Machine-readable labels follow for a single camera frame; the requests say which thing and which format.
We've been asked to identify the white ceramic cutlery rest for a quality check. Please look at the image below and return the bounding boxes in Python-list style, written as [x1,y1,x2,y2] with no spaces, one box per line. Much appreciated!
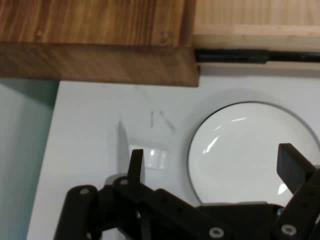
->
[127,144,168,171]

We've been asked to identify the dark brown wooden cabinet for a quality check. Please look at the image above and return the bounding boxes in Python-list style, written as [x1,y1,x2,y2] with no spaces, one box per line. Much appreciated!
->
[0,0,201,88]

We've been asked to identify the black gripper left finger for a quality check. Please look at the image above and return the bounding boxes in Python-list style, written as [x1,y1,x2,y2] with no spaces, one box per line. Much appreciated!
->
[53,149,226,240]

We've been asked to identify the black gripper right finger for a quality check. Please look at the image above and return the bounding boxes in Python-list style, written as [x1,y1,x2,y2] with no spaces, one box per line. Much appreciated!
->
[272,143,320,240]

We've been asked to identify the serrated steel table knife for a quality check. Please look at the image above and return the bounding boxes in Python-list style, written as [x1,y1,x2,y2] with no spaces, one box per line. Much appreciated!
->
[104,121,147,186]

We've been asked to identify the white plate with black rim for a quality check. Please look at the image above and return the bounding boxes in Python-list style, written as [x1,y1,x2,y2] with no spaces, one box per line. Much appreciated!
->
[187,101,320,205]

